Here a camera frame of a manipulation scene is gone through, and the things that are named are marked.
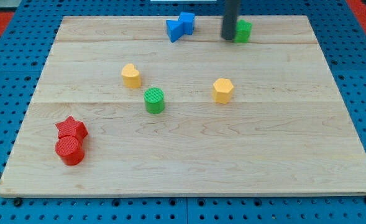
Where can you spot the green star block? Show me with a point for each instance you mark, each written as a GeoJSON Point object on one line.
{"type": "Point", "coordinates": [243, 31]}

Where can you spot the red star block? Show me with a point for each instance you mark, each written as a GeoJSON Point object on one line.
{"type": "Point", "coordinates": [72, 128]}

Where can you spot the green cylinder block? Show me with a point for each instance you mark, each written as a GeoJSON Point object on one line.
{"type": "Point", "coordinates": [154, 100]}

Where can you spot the yellow hexagon block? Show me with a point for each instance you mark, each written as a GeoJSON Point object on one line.
{"type": "Point", "coordinates": [222, 90]}

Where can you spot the light wooden board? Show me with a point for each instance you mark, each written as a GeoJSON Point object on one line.
{"type": "Point", "coordinates": [286, 131]}

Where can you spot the yellow heart block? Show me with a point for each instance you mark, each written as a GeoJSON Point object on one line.
{"type": "Point", "coordinates": [131, 76]}

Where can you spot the blue triangle block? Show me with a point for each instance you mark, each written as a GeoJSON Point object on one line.
{"type": "Point", "coordinates": [175, 30]}

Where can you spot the blue cube block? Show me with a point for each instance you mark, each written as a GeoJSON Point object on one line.
{"type": "Point", "coordinates": [188, 20]}

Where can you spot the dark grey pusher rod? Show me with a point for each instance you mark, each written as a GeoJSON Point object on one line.
{"type": "Point", "coordinates": [229, 19]}

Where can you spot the red cylinder block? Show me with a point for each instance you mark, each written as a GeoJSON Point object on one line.
{"type": "Point", "coordinates": [69, 150]}

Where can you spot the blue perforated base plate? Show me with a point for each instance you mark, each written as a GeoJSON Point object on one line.
{"type": "Point", "coordinates": [24, 47]}

